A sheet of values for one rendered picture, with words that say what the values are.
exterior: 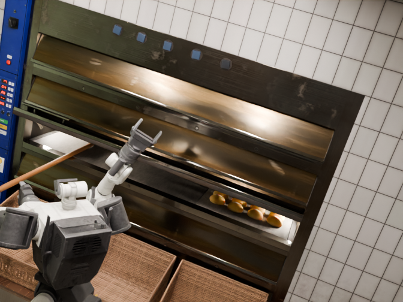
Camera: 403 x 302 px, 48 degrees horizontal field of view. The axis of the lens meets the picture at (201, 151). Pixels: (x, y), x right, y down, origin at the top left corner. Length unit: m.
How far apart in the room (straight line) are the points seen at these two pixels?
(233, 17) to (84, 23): 0.87
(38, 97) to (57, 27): 0.45
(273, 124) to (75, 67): 1.20
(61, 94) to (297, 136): 1.44
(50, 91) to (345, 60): 1.72
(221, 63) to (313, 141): 0.63
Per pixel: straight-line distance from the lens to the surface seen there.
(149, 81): 2.61
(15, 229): 1.87
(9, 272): 2.86
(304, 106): 2.40
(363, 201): 2.53
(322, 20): 2.37
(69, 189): 1.92
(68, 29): 2.82
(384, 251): 2.64
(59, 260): 1.87
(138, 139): 2.07
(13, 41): 3.01
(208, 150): 2.56
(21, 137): 3.13
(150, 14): 2.58
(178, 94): 2.55
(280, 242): 2.65
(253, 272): 2.73
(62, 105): 2.89
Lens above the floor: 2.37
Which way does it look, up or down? 19 degrees down
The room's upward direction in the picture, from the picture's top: 16 degrees clockwise
